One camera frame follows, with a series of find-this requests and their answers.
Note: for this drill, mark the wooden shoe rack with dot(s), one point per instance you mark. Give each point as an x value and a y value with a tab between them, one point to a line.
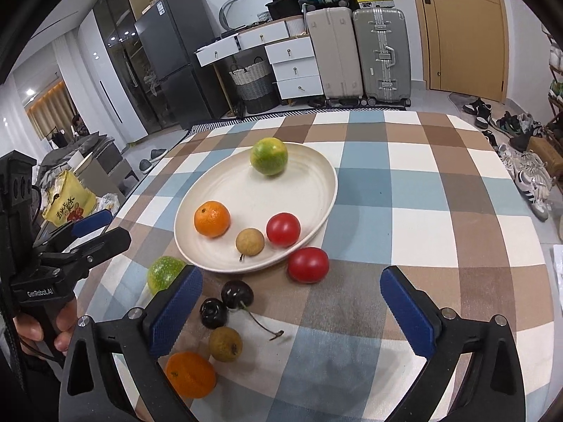
554	127

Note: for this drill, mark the dark cherry with stem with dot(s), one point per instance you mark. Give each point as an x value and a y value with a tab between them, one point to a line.
238	296

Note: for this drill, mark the cream round plate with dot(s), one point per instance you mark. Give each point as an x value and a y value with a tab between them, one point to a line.
307	189

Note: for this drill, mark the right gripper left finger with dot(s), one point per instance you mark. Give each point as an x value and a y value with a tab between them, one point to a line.
169	310

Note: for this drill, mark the yellow snack bag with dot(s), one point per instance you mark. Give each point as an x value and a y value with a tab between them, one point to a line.
68	200

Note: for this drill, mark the beige suitcase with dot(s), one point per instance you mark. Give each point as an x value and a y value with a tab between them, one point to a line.
334	42

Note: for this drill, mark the orange mandarin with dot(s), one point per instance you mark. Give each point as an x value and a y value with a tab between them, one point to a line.
191	375
212	219

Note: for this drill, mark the red cherry tomato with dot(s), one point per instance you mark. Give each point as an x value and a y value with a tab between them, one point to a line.
308	265
283	230

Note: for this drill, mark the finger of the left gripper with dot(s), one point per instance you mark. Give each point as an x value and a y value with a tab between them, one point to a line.
64	236
80	260

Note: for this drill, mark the white drawer desk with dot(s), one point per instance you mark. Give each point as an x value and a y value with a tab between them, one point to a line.
289	50

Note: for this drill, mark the green passion fruit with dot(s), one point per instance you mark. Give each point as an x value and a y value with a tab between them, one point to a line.
163	272

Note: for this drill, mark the wooden door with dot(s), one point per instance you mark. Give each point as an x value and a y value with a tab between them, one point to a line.
465	46

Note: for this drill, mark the silver suitcase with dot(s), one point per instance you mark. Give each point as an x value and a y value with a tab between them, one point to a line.
383	48

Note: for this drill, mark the yellow passion fruit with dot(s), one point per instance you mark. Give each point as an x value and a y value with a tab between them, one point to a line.
269	156

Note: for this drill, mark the woven laundry basket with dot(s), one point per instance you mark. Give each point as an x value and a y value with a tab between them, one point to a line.
255	86

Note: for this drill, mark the brown longan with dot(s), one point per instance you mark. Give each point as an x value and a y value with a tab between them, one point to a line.
249	242
225	344

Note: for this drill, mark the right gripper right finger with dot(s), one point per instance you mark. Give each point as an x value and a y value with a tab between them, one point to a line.
415	313

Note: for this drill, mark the black refrigerator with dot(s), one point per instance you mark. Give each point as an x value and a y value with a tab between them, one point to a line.
171	32

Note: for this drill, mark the checkered tablecloth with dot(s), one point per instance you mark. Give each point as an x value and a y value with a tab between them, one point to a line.
422	191

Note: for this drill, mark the yellow black box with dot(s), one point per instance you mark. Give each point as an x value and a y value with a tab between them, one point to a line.
371	4

